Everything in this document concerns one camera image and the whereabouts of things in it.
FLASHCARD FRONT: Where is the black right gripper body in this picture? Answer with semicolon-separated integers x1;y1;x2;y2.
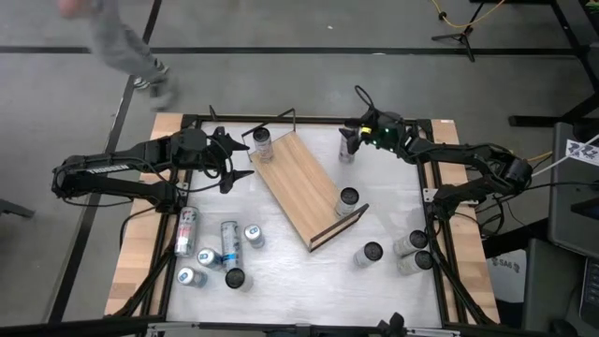
362;110;416;152

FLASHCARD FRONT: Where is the wooden tray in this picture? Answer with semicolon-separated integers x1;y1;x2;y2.
241;107;371;254

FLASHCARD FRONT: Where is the black furniture leg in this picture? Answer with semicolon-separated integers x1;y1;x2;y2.
0;198;37;220

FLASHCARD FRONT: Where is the Celsius Tropical Vibe can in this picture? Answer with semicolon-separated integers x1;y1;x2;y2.
337;133;357;165

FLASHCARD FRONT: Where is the silver aluminium rail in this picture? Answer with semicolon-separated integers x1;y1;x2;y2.
147;321;462;337

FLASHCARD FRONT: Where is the white cable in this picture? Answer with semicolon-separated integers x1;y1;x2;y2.
531;133;599;179

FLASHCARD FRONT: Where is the white printed paper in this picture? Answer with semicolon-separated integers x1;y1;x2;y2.
564;138;599;169

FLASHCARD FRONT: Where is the black rig beam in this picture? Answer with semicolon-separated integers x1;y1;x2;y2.
0;314;165;337

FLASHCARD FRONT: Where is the black metal table frame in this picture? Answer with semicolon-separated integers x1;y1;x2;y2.
105;111;500;329

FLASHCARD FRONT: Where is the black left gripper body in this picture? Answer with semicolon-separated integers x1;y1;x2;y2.
172;128;225;180

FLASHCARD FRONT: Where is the person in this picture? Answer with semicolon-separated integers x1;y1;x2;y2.
55;0;182;112

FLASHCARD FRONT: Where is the black box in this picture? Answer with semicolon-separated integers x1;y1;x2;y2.
521;237;589;337

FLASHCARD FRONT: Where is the black keyboard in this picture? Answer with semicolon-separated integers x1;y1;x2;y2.
578;256;599;319

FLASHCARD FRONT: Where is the blue silver Red Bull can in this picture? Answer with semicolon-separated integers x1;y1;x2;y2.
242;223;266;250
196;247;225;271
176;266;209;288

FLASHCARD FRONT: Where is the long yellow cable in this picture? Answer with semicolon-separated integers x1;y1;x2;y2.
429;0;507;30

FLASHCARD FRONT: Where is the Celsius Arctic Vibe can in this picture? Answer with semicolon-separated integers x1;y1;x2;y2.
333;186;360;220
352;241;385;270
219;219;244;272

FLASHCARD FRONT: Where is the white Celsius can black lid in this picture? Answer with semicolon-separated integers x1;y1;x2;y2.
396;250;434;277
391;228;429;257

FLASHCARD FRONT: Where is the black tripod stand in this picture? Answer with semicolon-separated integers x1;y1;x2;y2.
430;11;477;64

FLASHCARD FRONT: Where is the black desk frame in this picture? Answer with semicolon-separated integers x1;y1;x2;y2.
507;0;599;128

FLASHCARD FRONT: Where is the white SA6 box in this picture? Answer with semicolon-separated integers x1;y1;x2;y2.
486;250;528;305

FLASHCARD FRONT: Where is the gray cabinet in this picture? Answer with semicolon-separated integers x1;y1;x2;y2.
548;122;599;259

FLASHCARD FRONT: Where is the Celsius Beach Vibe can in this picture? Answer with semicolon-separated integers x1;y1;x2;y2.
224;267;255;294
251;125;275;164
173;205;201;258

